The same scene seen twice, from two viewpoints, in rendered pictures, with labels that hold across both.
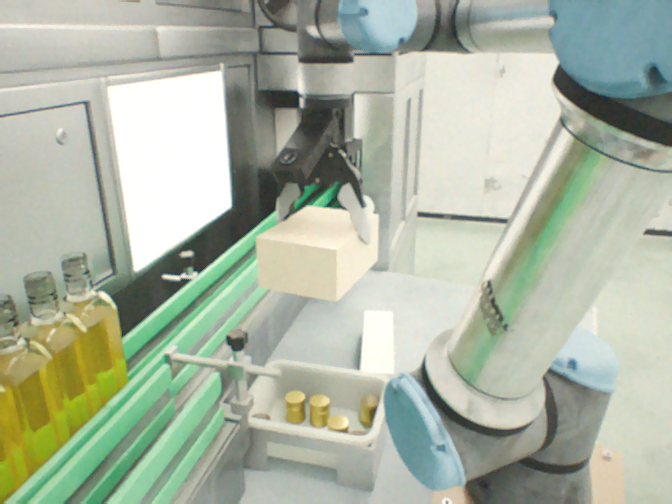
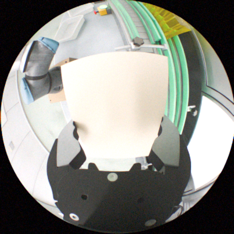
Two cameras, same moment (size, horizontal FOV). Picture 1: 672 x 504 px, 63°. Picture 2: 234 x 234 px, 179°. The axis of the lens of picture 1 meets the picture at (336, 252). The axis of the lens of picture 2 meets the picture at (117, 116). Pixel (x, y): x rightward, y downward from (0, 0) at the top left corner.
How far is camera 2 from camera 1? 0.72 m
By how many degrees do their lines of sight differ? 44
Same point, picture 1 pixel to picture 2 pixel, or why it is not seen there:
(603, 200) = not seen: outside the picture
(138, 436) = (147, 27)
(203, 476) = (124, 29)
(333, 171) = (70, 189)
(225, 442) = (127, 40)
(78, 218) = (225, 79)
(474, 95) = not seen: hidden behind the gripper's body
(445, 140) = not seen: hidden behind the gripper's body
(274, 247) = (140, 54)
